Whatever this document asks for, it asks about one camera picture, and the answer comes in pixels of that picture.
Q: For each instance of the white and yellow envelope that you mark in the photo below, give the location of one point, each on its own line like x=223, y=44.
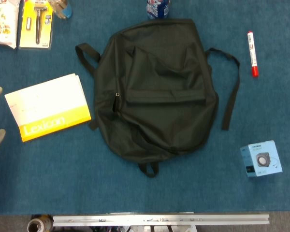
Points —
x=48, y=106

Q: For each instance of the black fabric backpack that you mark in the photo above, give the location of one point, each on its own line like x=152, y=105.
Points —
x=159, y=111

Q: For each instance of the white snack bag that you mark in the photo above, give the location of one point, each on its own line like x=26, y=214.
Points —
x=2, y=24

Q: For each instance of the yellow razor blister pack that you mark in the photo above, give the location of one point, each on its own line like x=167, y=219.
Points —
x=36, y=24

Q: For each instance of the clear plastic cup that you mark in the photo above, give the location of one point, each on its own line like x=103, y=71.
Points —
x=61, y=8

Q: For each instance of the brown tape roll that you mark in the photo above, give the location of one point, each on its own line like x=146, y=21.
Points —
x=37, y=224

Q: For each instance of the blue drink bottle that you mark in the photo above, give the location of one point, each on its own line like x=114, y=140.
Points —
x=158, y=8

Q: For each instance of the red white marker pen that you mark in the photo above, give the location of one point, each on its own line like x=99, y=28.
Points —
x=252, y=53

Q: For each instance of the light blue speaker box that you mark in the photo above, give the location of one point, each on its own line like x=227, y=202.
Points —
x=261, y=159

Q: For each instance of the aluminium profile rail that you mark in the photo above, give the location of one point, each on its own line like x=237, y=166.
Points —
x=159, y=220

